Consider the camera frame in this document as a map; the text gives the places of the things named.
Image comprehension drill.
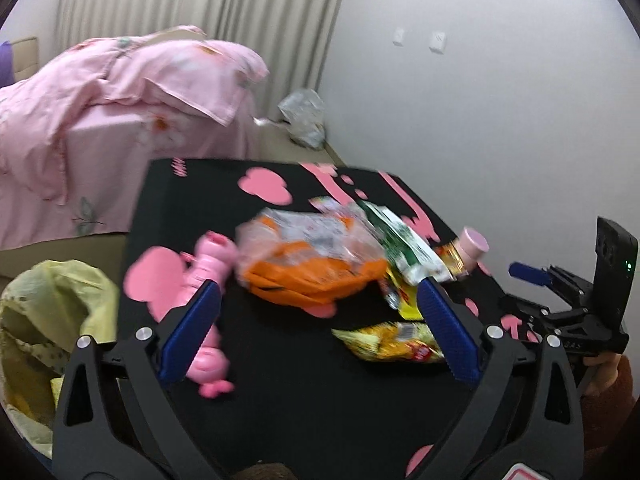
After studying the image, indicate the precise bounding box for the purple pillow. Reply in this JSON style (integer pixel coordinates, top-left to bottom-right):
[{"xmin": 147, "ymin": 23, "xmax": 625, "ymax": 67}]
[{"xmin": 0, "ymin": 40, "xmax": 14, "ymax": 89}]

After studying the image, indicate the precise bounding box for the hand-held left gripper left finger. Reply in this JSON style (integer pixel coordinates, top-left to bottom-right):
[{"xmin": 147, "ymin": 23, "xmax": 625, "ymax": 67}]
[{"xmin": 51, "ymin": 280, "xmax": 224, "ymax": 480}]

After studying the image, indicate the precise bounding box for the brown fuzzy clothing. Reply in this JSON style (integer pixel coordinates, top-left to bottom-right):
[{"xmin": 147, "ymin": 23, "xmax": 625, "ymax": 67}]
[{"xmin": 234, "ymin": 462, "xmax": 297, "ymax": 480}]

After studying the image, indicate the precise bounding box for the pink caterpillar toy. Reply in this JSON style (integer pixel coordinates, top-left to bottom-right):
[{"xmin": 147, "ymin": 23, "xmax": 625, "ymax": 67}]
[{"xmin": 184, "ymin": 230, "xmax": 239, "ymax": 401}]

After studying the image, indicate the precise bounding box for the black pink-print table mat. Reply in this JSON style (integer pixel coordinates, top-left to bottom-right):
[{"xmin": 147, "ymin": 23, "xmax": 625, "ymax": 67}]
[{"xmin": 117, "ymin": 158, "xmax": 551, "ymax": 480}]

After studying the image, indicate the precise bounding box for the pink bottle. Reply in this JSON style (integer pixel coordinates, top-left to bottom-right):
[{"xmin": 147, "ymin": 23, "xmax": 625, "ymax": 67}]
[{"xmin": 452, "ymin": 226, "xmax": 490, "ymax": 274}]

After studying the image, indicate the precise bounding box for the pink floral duvet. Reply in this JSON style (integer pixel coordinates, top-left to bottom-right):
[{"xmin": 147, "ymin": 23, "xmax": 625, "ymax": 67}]
[{"xmin": 0, "ymin": 25, "xmax": 271, "ymax": 206}]

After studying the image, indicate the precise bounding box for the yellow snack packet red label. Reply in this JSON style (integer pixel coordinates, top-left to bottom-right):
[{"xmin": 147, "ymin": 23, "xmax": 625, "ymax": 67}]
[{"xmin": 331, "ymin": 321, "xmax": 446, "ymax": 364}]

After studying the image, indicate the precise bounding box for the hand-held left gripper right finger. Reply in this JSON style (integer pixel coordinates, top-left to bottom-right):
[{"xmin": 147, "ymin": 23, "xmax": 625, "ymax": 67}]
[{"xmin": 416, "ymin": 277, "xmax": 586, "ymax": 480}]

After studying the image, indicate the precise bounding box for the orange snack bag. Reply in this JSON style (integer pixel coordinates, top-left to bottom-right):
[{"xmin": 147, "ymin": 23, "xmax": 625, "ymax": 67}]
[{"xmin": 235, "ymin": 208, "xmax": 389, "ymax": 319}]

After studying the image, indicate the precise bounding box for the red yellow snack wrapper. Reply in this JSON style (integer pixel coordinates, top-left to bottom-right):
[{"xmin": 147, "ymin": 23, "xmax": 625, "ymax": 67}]
[{"xmin": 434, "ymin": 240, "xmax": 471, "ymax": 279}]

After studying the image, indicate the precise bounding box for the bin with yellow-green liner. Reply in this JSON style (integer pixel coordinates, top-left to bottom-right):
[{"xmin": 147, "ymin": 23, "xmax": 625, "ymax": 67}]
[{"xmin": 0, "ymin": 259, "xmax": 121, "ymax": 461}]

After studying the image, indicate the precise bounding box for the green white snack packet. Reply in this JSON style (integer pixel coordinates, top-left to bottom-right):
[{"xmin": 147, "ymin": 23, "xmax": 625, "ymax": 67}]
[{"xmin": 357, "ymin": 200, "xmax": 454, "ymax": 286}]

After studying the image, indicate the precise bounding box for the beige headboard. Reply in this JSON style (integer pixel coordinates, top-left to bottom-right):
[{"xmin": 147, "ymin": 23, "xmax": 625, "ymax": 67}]
[{"xmin": 10, "ymin": 36, "xmax": 41, "ymax": 84}]

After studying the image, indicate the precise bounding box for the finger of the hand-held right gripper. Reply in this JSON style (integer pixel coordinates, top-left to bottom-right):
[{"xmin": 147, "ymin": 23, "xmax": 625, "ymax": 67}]
[
  {"xmin": 500, "ymin": 295, "xmax": 557, "ymax": 335},
  {"xmin": 508, "ymin": 261, "xmax": 594, "ymax": 307}
]

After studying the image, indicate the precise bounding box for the white pleated curtain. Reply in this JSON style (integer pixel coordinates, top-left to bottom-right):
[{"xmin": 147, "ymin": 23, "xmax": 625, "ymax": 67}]
[{"xmin": 52, "ymin": 0, "xmax": 356, "ymax": 126}]

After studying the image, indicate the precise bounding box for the clear plastic bag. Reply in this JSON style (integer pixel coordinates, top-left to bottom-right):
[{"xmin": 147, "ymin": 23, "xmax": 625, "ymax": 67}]
[{"xmin": 277, "ymin": 88, "xmax": 327, "ymax": 150}]

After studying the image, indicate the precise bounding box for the person's right forearm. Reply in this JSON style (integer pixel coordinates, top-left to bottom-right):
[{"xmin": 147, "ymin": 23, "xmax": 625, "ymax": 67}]
[{"xmin": 580, "ymin": 355, "xmax": 640, "ymax": 467}]

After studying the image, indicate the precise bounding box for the person's right hand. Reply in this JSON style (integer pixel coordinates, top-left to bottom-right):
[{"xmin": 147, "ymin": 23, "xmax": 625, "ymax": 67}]
[{"xmin": 582, "ymin": 352, "xmax": 622, "ymax": 397}]

